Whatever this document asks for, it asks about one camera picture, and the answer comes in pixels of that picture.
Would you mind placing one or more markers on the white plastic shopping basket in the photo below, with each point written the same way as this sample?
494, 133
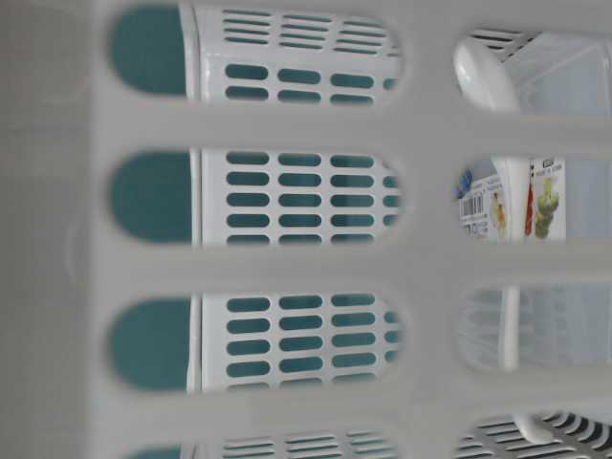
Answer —
67, 270

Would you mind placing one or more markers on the printed paper product label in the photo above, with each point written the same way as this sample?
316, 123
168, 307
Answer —
482, 208

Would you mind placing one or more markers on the clear plastic food container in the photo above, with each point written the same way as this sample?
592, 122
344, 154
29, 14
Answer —
562, 324

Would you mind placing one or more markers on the white chinese spoon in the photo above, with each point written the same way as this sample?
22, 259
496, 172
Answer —
485, 82

